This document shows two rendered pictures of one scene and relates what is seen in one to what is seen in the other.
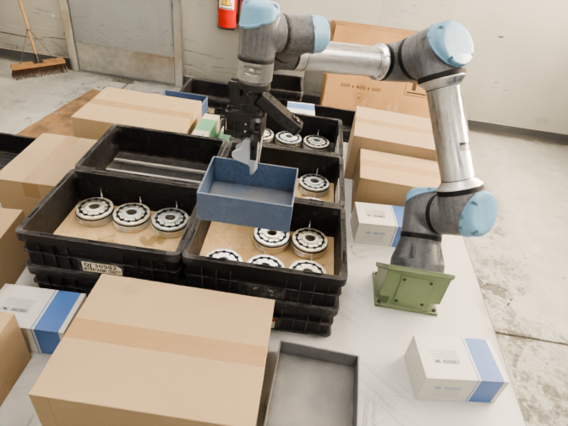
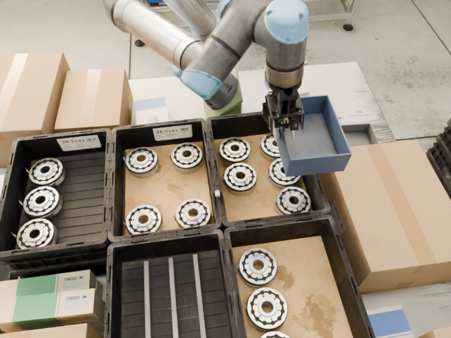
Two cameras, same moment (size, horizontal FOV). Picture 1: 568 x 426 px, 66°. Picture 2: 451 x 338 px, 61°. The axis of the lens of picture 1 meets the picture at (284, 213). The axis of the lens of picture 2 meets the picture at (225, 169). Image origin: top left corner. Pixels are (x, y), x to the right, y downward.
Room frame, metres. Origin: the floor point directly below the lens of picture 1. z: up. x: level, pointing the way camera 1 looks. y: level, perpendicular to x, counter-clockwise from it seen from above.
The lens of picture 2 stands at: (1.10, 0.67, 1.84)
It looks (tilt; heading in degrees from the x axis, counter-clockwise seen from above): 55 degrees down; 261
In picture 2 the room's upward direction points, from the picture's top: straight up
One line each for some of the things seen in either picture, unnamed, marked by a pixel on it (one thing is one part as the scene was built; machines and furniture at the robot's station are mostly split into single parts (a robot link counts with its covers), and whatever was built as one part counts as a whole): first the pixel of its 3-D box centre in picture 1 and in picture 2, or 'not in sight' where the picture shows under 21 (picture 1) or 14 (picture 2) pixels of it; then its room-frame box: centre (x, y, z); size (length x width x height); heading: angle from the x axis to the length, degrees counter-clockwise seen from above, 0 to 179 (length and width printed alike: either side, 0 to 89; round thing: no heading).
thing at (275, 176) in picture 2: (264, 269); (284, 171); (0.82, 0.03, 0.86); 0.10 x 0.10 x 0.01
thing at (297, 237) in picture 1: (309, 239); (235, 149); (0.96, -0.08, 0.86); 0.10 x 0.10 x 0.01
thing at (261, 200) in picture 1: (249, 193); (307, 134); (0.80, 0.08, 1.10); 0.20 x 0.15 x 0.07; 89
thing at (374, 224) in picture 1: (382, 225); (154, 123); (1.23, -0.35, 0.75); 0.20 x 0.12 x 0.09; 94
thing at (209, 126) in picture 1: (204, 133); (49, 308); (1.51, 0.35, 0.85); 0.24 x 0.06 x 0.06; 178
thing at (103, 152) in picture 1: (158, 169); (173, 320); (1.20, 0.43, 0.87); 0.40 x 0.30 x 0.11; 90
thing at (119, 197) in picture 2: (280, 186); (164, 184); (1.19, 0.03, 0.87); 0.40 x 0.30 x 0.11; 90
